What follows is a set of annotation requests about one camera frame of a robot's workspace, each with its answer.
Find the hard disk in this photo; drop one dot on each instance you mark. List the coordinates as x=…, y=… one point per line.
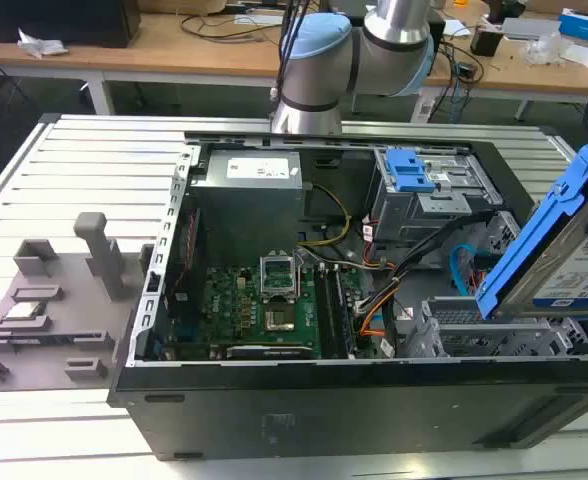
x=549, y=250

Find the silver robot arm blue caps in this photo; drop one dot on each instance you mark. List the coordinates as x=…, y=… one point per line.
x=319, y=60

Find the grey metal disk bay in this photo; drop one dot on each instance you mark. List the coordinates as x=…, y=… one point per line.
x=474, y=335

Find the black RAM slot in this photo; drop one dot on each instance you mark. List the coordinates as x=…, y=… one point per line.
x=326, y=310
x=345, y=310

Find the blue cardboard box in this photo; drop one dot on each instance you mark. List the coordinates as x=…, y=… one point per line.
x=586, y=25

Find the clear plastic bag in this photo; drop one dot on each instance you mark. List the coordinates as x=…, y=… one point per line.
x=549, y=47

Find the grey flat box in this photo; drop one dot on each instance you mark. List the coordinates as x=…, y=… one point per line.
x=531, y=27

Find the small black brown box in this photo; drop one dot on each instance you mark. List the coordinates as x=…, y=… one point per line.
x=486, y=41

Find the blue plastic drive latch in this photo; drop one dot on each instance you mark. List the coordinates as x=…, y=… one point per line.
x=409, y=172

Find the grey metal drive cage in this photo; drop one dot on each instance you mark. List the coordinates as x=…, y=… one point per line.
x=424, y=210

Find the grey power supply unit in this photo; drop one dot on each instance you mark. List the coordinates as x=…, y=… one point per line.
x=249, y=200

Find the CPU socket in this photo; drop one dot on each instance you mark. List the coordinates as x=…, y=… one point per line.
x=280, y=319

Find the black graphics card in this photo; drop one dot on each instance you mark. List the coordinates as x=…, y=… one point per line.
x=269, y=350

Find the green motherboard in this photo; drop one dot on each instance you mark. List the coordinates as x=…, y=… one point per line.
x=234, y=305

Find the wooden desk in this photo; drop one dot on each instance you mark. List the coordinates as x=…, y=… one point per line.
x=174, y=60

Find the black open PC case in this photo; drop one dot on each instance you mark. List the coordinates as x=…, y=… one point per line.
x=294, y=415

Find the white crumpled paper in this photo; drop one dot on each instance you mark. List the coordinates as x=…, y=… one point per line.
x=41, y=45

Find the grey parts rack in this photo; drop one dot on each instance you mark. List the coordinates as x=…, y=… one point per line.
x=54, y=350

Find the silver CPU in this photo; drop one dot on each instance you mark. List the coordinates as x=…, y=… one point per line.
x=23, y=311

